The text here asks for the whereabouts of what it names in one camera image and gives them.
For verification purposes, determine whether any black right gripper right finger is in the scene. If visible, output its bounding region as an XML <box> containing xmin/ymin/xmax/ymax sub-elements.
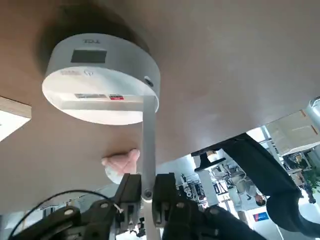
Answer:
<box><xmin>151</xmin><ymin>172</ymin><xmax>266</xmax><ymax>240</ymax></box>

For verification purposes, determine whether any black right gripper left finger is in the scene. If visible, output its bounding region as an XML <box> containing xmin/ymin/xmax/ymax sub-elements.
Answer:
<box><xmin>9</xmin><ymin>172</ymin><xmax>142</xmax><ymax>240</ymax></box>

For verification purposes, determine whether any white foldable desk lamp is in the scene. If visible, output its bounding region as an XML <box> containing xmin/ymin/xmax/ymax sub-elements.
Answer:
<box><xmin>41</xmin><ymin>33</ymin><xmax>161</xmax><ymax>240</ymax></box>

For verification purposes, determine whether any pink plush toy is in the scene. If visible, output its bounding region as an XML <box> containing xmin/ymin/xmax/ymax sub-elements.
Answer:
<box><xmin>101</xmin><ymin>148</ymin><xmax>141</xmax><ymax>185</ymax></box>

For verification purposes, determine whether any person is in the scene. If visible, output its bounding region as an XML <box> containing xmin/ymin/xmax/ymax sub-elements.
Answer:
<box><xmin>253</xmin><ymin>193</ymin><xmax>268</xmax><ymax>208</ymax></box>
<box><xmin>223</xmin><ymin>133</ymin><xmax>320</xmax><ymax>236</ymax></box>

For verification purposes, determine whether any white and blue book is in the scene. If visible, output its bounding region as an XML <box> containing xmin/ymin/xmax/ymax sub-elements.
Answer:
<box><xmin>0</xmin><ymin>96</ymin><xmax>33</xmax><ymax>143</ymax></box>

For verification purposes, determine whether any cardboard box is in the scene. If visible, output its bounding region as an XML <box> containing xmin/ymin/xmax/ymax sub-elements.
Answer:
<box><xmin>264</xmin><ymin>109</ymin><xmax>320</xmax><ymax>156</ymax></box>

